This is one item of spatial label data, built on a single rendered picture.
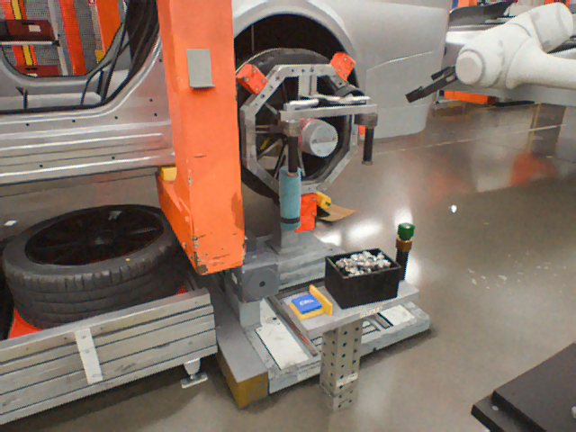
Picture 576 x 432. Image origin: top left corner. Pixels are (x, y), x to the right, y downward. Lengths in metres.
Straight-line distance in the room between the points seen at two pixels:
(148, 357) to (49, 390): 0.30
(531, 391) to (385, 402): 0.52
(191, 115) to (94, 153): 0.61
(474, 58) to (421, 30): 1.30
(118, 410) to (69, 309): 0.41
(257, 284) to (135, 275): 0.46
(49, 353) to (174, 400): 0.47
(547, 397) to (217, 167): 1.11
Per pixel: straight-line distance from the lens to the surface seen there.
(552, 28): 1.07
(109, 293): 1.48
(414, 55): 2.19
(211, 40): 1.11
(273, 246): 2.03
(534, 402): 1.31
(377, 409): 1.58
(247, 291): 1.57
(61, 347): 1.45
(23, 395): 1.55
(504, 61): 0.95
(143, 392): 1.69
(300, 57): 1.72
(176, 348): 1.53
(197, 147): 1.13
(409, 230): 1.31
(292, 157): 1.41
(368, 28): 2.00
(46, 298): 1.54
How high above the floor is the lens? 1.20
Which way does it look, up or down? 24 degrees down
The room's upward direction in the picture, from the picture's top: straight up
